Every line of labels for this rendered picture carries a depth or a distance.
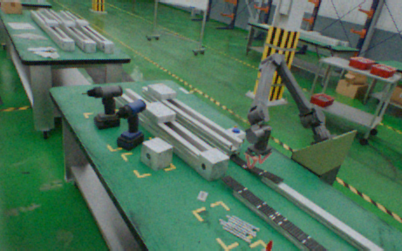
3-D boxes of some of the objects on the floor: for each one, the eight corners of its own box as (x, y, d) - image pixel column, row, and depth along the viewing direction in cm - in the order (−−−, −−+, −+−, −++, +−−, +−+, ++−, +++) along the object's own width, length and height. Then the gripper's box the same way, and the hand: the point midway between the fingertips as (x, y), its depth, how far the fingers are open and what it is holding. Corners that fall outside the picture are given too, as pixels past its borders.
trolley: (376, 136, 413) (408, 65, 369) (365, 146, 374) (400, 70, 330) (308, 108, 471) (330, 44, 427) (292, 115, 432) (315, 45, 388)
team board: (144, 40, 728) (152, -50, 644) (158, 39, 767) (166, -46, 682) (194, 56, 660) (209, -43, 575) (207, 54, 699) (221, -38, 614)
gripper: (260, 143, 126) (252, 173, 132) (276, 136, 134) (269, 165, 140) (248, 136, 130) (241, 166, 137) (264, 130, 138) (257, 158, 145)
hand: (255, 164), depth 138 cm, fingers open, 8 cm apart
